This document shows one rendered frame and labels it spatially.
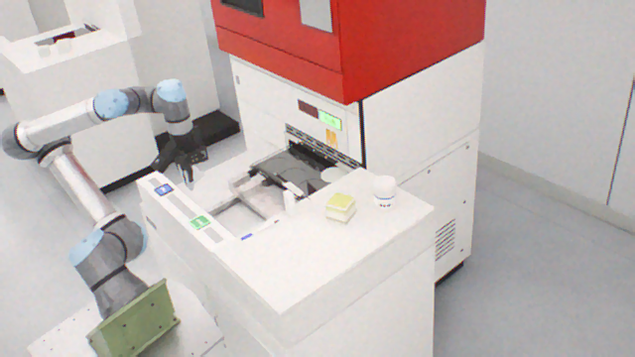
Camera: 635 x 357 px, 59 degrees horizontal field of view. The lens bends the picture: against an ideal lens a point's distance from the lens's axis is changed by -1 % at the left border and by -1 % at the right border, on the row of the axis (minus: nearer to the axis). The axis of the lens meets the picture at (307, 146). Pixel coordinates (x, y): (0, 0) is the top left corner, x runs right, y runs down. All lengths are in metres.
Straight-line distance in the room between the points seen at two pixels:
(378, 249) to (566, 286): 1.51
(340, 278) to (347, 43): 0.72
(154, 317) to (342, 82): 0.91
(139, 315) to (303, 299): 0.45
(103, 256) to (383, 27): 1.11
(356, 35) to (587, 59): 1.58
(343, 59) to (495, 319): 1.52
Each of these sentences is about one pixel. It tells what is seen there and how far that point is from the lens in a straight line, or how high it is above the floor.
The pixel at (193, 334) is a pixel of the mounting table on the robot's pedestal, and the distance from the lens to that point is 1.76.
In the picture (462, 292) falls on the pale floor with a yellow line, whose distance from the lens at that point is 2.93.
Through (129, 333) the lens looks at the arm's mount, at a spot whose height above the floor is 0.91.
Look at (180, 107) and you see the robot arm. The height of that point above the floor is 1.39.
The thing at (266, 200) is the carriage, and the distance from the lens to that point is 2.07.
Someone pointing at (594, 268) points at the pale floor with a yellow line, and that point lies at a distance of 3.18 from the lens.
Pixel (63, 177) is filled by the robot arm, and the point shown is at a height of 1.20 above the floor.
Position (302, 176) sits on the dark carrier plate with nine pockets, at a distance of 2.13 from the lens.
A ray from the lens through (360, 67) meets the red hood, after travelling 1.88.
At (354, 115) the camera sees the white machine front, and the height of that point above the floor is 1.17.
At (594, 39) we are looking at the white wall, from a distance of 3.08.
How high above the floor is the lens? 2.10
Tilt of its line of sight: 31 degrees down
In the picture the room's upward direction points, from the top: 7 degrees counter-clockwise
